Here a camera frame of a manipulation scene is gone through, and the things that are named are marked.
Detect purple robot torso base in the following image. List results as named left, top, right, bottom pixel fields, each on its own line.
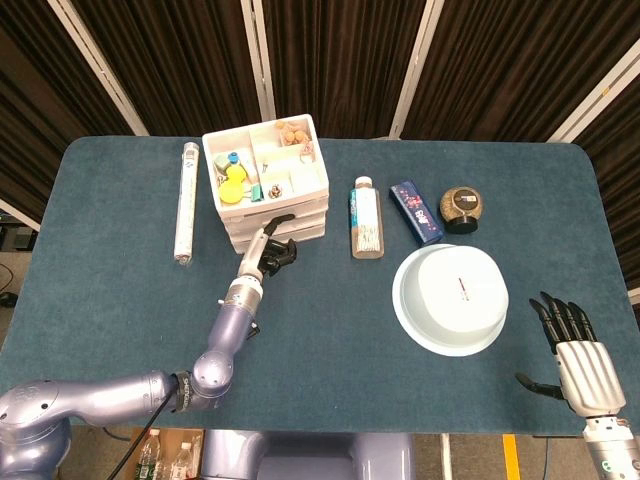
left=199, top=428, right=416, bottom=480

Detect glass jar black lid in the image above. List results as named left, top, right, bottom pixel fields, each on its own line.
left=439, top=186, right=485, bottom=235

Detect plastic bottles under table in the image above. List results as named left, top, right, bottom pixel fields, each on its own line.
left=122, top=427, right=205, bottom=480

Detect white drawer organizer box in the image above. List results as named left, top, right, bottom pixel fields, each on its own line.
left=201, top=113, right=330, bottom=255

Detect dark brown pleated curtain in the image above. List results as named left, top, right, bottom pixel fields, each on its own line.
left=0, top=0, right=640, bottom=291

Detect white frame post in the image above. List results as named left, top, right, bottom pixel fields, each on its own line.
left=388, top=0, right=445, bottom=140
left=239, top=0, right=277, bottom=124
left=47, top=0, right=150, bottom=137
left=547, top=49, right=640, bottom=144

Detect blue tablecloth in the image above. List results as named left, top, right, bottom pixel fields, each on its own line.
left=0, top=135, right=640, bottom=437

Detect light blue plastic basin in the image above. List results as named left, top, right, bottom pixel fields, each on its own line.
left=391, top=243, right=510, bottom=357

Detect plastic water bottle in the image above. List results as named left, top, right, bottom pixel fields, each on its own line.
left=169, top=441, right=194, bottom=480
left=137, top=428, right=162, bottom=480

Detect white eraser block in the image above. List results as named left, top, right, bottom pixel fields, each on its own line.
left=238, top=154, right=259, bottom=184

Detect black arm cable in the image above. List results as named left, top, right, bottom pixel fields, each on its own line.
left=107, top=384, right=177, bottom=480

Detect dark blue carton box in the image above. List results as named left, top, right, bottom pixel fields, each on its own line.
left=389, top=179, right=445, bottom=247

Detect clear cotton swab bottle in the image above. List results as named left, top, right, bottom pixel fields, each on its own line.
left=349, top=175, right=386, bottom=260

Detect white rolled paper tube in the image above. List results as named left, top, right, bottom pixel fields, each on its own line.
left=173, top=141, right=200, bottom=266

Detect robot left five-finger hand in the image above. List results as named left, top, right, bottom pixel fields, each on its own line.
left=237, top=213, right=299, bottom=281

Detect robot right five-finger hand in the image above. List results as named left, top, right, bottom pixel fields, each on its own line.
left=514, top=291, right=627, bottom=417

